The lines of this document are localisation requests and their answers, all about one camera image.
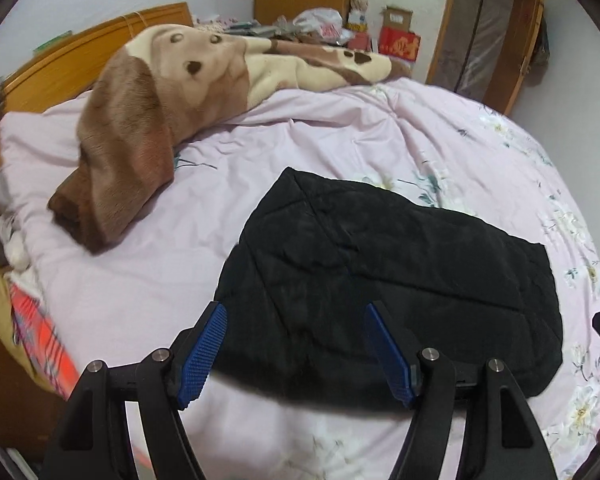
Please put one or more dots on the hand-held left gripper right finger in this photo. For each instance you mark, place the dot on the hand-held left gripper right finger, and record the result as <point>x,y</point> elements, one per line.
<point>387,355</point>

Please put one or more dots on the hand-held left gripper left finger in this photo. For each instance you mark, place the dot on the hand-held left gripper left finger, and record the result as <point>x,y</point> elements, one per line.
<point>202,355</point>

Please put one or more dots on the black quilted jacket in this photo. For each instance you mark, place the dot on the black quilted jacket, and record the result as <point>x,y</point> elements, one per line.
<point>380,270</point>

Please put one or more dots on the pink floral quilt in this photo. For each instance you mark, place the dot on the pink floral quilt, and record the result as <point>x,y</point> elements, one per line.
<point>190,230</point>

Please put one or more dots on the red plaid cloth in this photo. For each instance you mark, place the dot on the red plaid cloth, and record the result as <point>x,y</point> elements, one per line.
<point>40,340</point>

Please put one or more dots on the white crumpled cloth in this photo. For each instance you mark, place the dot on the white crumpled cloth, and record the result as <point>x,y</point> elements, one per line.
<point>10,245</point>

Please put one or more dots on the brown dog print blanket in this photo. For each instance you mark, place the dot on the brown dog print blanket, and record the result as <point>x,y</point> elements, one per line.
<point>140,125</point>

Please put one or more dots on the dark hanging bag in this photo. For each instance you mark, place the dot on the dark hanging bag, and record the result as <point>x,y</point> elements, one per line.
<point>541,50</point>

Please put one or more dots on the red gift box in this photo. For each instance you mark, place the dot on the red gift box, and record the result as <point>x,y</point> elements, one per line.
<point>399,46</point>

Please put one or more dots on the small pink box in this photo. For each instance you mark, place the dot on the small pink box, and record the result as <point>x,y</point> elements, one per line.
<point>362,40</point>

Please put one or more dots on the wooden headboard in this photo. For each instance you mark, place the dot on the wooden headboard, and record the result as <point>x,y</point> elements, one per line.
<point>55,75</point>

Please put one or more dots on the wooden framed screen door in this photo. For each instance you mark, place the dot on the wooden framed screen door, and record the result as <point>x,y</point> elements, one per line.
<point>480,30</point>

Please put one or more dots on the small open cardboard box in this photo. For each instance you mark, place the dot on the small open cardboard box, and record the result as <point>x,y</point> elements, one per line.
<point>397,17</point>

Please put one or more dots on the white plastic bag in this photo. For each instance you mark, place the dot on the white plastic bag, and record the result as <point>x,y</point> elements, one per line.
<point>320,20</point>

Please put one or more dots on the patterned gift bag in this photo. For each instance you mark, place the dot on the patterned gift bag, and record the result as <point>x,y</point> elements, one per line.
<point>358,12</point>

